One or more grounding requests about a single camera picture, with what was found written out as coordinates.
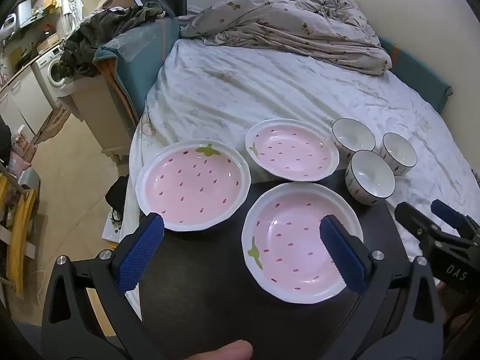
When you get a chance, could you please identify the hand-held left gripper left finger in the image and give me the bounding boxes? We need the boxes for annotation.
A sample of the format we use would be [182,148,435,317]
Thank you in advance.
[41,212,166,360]

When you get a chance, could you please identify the white kitchen cabinets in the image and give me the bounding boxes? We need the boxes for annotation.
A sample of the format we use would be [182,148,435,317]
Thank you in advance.
[0,67,53,136]

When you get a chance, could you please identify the dark square board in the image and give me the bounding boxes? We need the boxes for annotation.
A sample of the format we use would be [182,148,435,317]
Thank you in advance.
[139,169,417,360]

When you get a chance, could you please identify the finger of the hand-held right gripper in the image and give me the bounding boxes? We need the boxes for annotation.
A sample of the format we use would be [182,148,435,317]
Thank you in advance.
[394,202,451,248]
[430,199,480,239]

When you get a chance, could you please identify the yellow wooden rack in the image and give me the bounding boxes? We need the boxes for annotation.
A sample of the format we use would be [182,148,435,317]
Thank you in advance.
[0,165,42,297]

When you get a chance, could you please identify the pink strawberry plate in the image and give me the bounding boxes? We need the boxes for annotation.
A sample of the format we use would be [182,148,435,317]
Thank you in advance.
[245,119,340,182]
[242,182,364,305]
[135,139,251,232]

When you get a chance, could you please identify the grey printed duvet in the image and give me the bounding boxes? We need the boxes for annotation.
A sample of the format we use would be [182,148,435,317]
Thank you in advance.
[178,0,392,76]

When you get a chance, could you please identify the teal padded cushion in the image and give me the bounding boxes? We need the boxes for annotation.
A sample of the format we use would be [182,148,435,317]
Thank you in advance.
[94,17,181,121]
[377,35,452,113]

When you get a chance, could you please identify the patterned brown rug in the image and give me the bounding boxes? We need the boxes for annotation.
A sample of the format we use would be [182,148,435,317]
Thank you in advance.
[32,103,70,145]

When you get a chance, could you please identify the white floral bed sheet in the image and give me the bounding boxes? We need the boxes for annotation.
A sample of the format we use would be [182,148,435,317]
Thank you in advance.
[124,37,480,308]

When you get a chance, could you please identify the pink patterned bag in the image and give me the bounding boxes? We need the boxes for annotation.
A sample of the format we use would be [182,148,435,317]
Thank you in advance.
[11,146,38,175]

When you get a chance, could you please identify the black bag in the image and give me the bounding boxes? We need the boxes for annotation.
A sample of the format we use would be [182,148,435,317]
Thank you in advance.
[105,175,130,222]

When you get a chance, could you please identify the person's left hand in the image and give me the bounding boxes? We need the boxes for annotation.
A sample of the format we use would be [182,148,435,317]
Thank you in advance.
[179,339,253,360]

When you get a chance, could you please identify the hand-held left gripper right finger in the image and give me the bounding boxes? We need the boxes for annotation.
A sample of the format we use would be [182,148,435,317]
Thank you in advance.
[319,214,445,360]

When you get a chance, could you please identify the white hanging shirt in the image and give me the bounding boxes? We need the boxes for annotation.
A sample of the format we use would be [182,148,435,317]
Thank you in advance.
[62,0,85,27]

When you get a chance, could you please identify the white washing machine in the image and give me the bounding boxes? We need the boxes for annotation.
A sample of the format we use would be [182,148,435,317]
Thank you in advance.
[35,43,70,102]

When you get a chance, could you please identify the white flat box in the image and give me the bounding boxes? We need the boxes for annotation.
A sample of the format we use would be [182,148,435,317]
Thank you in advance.
[101,210,126,242]

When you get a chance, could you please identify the white bowl with dark rim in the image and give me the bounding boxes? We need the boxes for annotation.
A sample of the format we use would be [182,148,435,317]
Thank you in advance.
[332,118,376,162]
[380,132,418,177]
[345,150,396,206]

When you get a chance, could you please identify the pile of dark clothes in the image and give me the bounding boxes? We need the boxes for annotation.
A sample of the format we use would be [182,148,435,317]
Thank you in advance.
[60,2,166,79]

